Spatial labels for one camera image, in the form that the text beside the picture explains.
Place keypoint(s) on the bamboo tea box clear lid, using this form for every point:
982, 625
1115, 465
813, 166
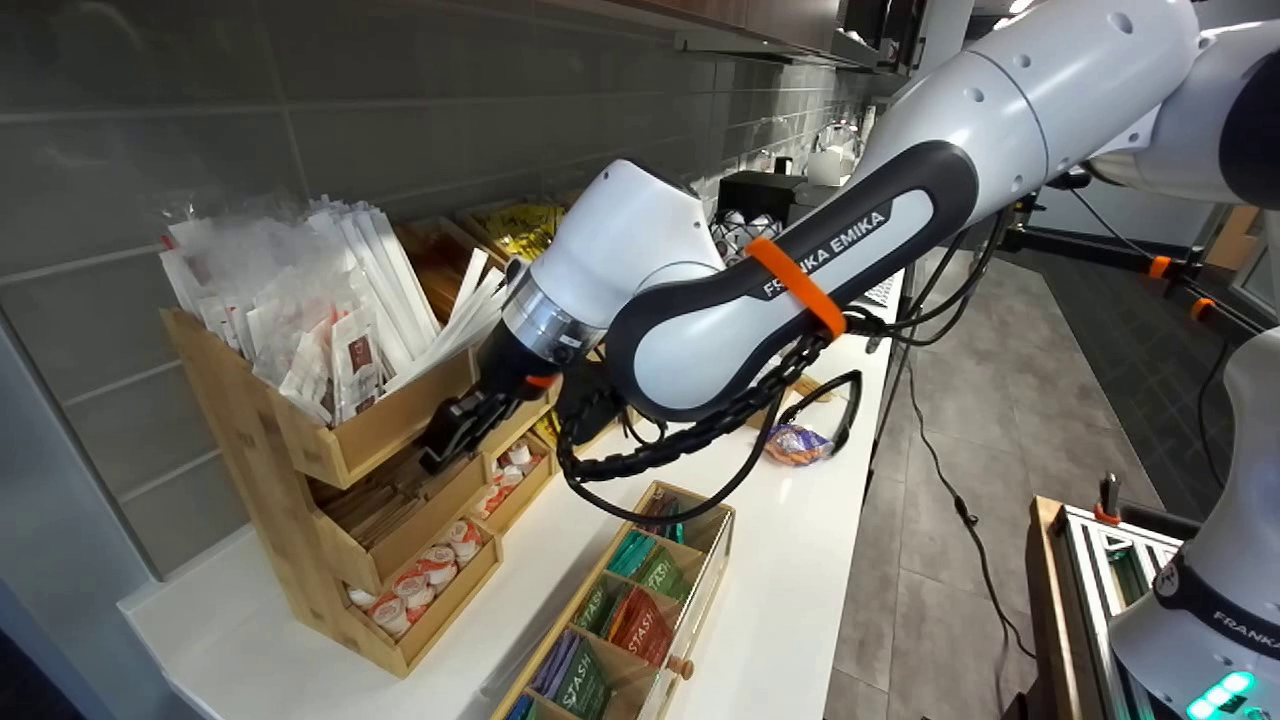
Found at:
624, 643

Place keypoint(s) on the bamboo tiered condiment shelf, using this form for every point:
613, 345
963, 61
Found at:
368, 545

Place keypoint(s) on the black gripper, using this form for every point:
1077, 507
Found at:
509, 375

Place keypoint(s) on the yellow sweetener packets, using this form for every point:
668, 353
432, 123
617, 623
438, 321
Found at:
519, 229

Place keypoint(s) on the purple snack packet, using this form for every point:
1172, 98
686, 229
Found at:
798, 446

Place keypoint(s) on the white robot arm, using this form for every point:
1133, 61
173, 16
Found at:
1136, 91

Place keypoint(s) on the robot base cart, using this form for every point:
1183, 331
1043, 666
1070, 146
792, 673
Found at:
1088, 564

